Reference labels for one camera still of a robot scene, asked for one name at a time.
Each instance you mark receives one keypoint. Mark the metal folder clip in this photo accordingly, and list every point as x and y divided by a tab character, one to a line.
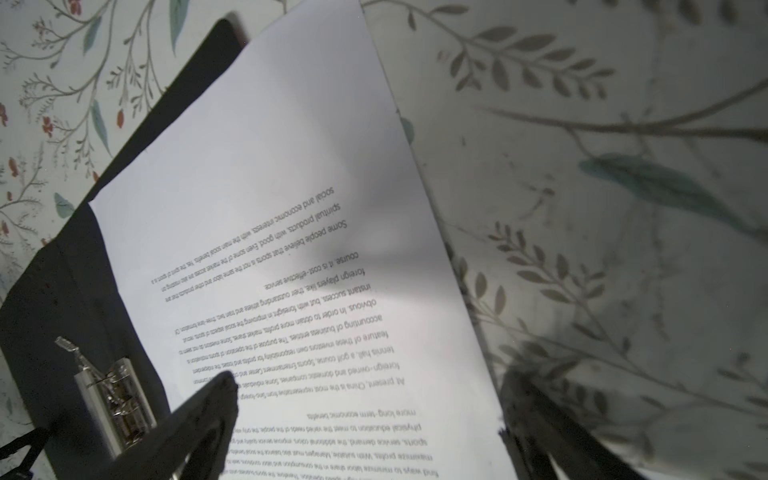
114	399

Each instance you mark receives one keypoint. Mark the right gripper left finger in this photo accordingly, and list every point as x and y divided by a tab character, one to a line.
193	441

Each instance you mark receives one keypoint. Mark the floral table mat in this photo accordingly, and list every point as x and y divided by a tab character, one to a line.
598	169

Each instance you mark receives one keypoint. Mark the orange folder black inside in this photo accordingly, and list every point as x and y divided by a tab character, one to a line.
69	290

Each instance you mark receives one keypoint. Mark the printed paper sheet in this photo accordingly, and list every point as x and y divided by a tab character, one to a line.
279	230

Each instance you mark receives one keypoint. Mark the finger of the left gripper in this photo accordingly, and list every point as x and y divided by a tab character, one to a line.
35	440

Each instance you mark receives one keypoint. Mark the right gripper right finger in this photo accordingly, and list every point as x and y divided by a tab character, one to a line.
540	437

